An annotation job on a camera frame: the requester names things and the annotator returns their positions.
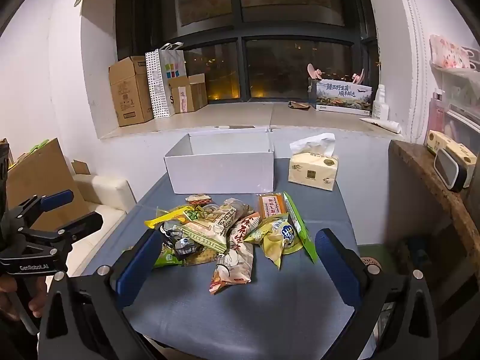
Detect person's left hand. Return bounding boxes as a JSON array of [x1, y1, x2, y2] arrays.
[[0, 275, 49, 321]]

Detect pile of snack packets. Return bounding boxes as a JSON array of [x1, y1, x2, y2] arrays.
[[144, 191, 319, 295]]

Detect white tube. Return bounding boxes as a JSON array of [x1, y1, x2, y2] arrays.
[[359, 117, 402, 134]]

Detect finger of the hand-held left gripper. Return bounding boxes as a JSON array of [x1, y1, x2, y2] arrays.
[[7, 190, 74, 229], [17, 212, 104, 256]]

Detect white and grey device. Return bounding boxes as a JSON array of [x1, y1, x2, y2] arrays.
[[434, 147, 468, 193]]

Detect pink floral pouch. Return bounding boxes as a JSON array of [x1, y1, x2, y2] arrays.
[[429, 34, 480, 72]]

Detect white plastic bottle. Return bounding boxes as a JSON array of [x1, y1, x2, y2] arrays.
[[372, 84, 390, 121]]

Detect yellow tissue pack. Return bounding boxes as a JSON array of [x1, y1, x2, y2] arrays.
[[288, 133, 339, 192]]

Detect tall brown cardboard box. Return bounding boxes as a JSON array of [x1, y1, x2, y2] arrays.
[[109, 56, 154, 128]]

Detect beige window sill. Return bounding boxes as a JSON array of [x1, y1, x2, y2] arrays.
[[99, 101, 405, 141]]

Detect green paper item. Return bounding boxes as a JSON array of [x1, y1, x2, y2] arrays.
[[22, 139, 50, 155]]

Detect cream cushioned seat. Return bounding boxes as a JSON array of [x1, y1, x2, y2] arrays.
[[67, 174, 137, 276]]

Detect flat brown cardboard sheet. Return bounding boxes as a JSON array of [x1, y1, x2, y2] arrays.
[[7, 137, 91, 233]]

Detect orange snack pack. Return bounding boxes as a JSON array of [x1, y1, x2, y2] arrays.
[[258, 193, 291, 221]]

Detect white polka-dot paper bag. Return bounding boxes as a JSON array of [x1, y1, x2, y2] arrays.
[[145, 41, 187, 120]]

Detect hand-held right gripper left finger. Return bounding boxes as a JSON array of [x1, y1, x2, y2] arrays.
[[37, 227, 164, 360]]

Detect landscape printed box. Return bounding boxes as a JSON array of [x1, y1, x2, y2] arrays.
[[308, 77, 373, 117]]

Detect cream tissue pack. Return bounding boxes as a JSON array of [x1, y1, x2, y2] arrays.
[[425, 130, 478, 188]]

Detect white cardboard box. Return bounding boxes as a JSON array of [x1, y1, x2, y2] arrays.
[[164, 127, 276, 195]]

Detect clear plastic organizer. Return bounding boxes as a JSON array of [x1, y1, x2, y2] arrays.
[[427, 64, 480, 147]]

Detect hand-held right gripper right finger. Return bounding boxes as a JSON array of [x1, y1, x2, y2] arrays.
[[315, 228, 439, 360]]

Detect small open cardboard box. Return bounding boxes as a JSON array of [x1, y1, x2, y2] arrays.
[[167, 74, 209, 114]]

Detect dark window frame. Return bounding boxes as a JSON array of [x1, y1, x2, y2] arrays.
[[116, 0, 379, 104]]

